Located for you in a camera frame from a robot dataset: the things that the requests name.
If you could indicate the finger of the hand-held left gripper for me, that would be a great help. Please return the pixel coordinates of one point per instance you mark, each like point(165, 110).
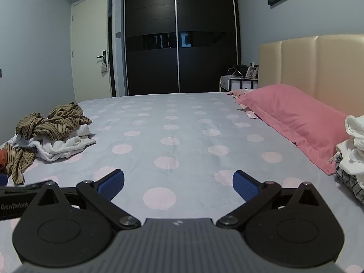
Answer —
point(17, 190)

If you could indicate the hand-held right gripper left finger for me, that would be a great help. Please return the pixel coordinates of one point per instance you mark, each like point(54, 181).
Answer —
point(111, 184)

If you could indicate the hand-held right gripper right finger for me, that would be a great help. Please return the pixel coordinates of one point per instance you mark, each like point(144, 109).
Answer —
point(246, 186)

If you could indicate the brown striped shirt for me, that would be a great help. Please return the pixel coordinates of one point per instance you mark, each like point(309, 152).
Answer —
point(57, 119)

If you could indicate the white crumpled clothes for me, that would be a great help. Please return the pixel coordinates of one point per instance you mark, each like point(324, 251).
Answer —
point(62, 145)

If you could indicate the stack of white folded clothes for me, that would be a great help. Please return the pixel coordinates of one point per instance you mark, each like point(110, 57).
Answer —
point(354, 136)

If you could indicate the brown striped pants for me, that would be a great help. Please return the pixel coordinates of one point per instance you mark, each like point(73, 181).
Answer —
point(18, 160)

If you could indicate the orange cloth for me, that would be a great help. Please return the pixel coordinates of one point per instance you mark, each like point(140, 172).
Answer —
point(2, 157)

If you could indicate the pink pillow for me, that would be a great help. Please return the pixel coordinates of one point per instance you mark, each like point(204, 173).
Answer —
point(293, 113)

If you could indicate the floral pillow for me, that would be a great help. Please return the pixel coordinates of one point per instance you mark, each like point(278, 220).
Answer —
point(239, 92)

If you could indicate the white nightstand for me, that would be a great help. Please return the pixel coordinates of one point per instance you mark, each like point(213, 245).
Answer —
point(239, 84)

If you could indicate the grey checked folded cloth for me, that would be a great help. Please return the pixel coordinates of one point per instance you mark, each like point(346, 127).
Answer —
point(349, 183)

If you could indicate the dark bag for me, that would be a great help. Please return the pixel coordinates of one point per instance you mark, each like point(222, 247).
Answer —
point(237, 69)

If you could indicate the small hanging pouch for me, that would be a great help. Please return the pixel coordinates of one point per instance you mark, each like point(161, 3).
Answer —
point(103, 67)

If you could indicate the dark sliding wardrobe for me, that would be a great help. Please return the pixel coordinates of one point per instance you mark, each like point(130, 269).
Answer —
point(153, 62)

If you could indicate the white door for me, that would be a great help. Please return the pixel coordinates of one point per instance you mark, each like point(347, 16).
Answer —
point(88, 48)

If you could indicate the beige padded headboard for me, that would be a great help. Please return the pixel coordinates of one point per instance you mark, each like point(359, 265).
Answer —
point(312, 62)

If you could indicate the photo frame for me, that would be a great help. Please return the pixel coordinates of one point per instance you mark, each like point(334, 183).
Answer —
point(251, 72)

